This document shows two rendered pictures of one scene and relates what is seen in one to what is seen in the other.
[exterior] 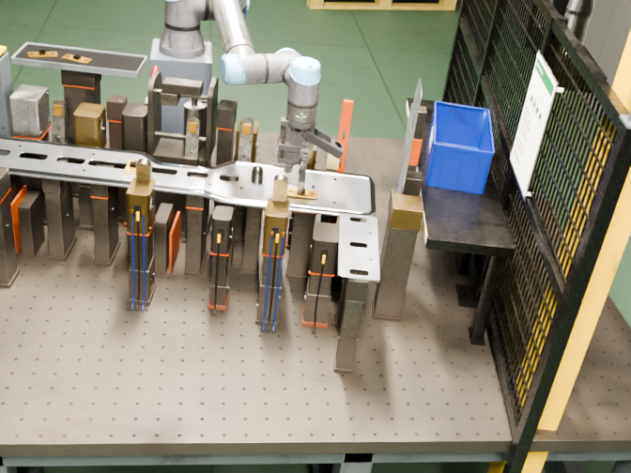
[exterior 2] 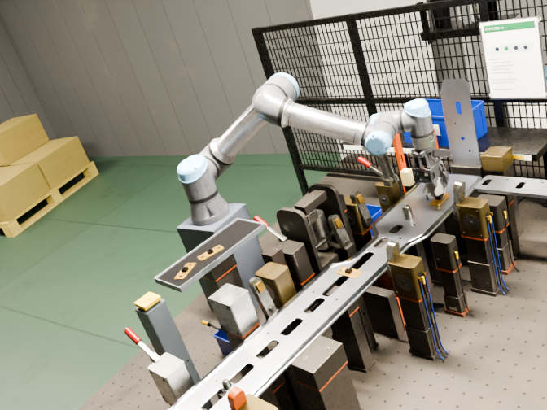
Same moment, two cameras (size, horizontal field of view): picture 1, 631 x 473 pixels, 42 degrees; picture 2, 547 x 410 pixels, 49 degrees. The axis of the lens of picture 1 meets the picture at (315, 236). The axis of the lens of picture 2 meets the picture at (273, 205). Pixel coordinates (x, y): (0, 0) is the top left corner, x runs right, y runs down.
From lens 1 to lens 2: 1.75 m
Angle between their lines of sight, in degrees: 33
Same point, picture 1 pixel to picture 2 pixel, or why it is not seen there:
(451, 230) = (528, 146)
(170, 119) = (242, 268)
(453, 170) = not seen: hidden behind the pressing
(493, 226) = (531, 132)
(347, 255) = (533, 190)
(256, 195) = (430, 219)
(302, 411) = not seen: outside the picture
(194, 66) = (238, 214)
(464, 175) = (478, 126)
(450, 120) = not seen: hidden behind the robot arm
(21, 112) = (241, 311)
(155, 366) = (527, 358)
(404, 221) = (507, 161)
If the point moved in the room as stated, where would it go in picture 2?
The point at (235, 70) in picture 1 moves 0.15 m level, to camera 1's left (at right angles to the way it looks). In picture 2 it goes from (387, 138) to (357, 160)
